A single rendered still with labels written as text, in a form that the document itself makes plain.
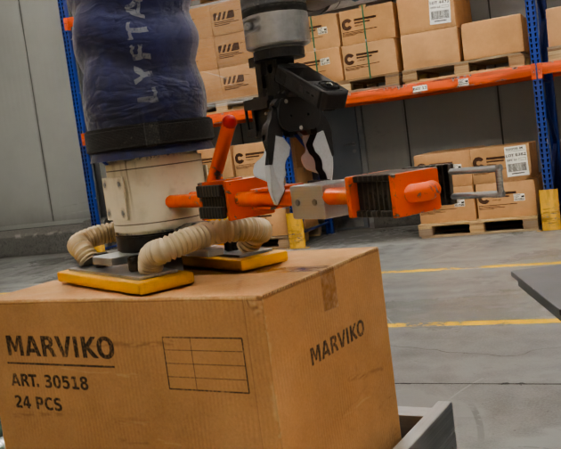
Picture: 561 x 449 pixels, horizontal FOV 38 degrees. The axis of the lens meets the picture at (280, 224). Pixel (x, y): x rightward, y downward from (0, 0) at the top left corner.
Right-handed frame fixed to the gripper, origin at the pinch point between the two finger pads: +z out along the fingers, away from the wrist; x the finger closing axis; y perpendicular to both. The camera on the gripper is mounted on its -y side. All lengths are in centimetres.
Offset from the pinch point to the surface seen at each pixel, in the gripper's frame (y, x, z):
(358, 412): 13.9, -16.2, 38.7
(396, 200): -22.7, 4.5, 0.9
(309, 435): 7.5, -1.1, 36.5
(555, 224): 396, -598, 96
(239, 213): 12.4, 3.1, 2.2
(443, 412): 20, -42, 47
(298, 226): 628, -465, 79
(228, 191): 12.3, 4.6, -1.3
